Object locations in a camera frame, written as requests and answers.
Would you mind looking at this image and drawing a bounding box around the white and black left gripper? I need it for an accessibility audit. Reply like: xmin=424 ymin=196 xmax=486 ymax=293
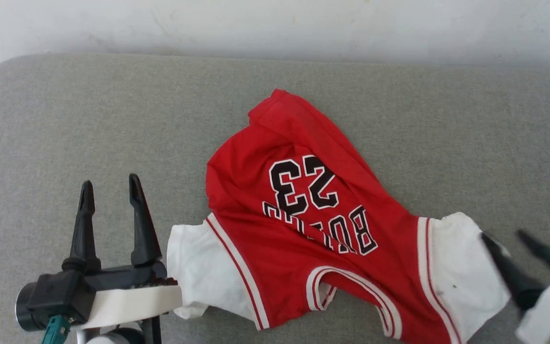
xmin=16 ymin=173 xmax=183 ymax=333

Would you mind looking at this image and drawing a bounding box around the red and white basketball jersey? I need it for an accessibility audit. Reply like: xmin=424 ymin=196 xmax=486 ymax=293
xmin=166 ymin=88 xmax=512 ymax=344

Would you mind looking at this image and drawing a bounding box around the grey fabric sofa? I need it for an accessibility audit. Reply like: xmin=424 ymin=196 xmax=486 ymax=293
xmin=0 ymin=53 xmax=550 ymax=344

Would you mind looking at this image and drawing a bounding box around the teal plug left gripper cable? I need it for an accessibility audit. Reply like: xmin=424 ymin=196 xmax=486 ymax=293
xmin=41 ymin=315 xmax=72 ymax=344

